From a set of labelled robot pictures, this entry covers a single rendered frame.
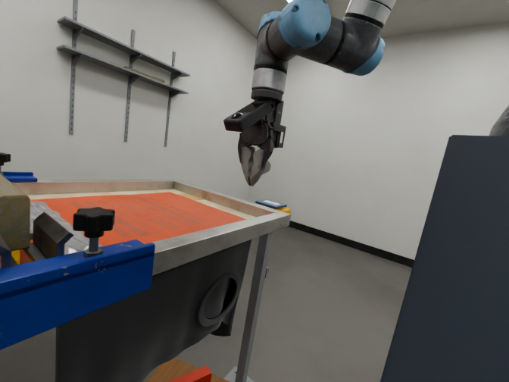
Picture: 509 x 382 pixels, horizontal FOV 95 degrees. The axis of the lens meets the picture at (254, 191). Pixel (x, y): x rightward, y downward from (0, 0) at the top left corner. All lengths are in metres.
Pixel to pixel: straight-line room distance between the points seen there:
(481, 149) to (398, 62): 3.84
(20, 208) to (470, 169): 0.49
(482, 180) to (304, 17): 0.34
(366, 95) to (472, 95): 1.17
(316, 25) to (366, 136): 3.42
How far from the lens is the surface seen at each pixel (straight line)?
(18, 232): 0.44
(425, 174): 3.75
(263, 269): 1.07
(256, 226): 0.59
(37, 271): 0.33
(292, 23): 0.46
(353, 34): 0.54
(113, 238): 0.54
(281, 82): 0.56
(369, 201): 3.80
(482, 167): 0.25
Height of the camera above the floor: 1.16
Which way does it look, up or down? 9 degrees down
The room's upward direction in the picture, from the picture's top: 9 degrees clockwise
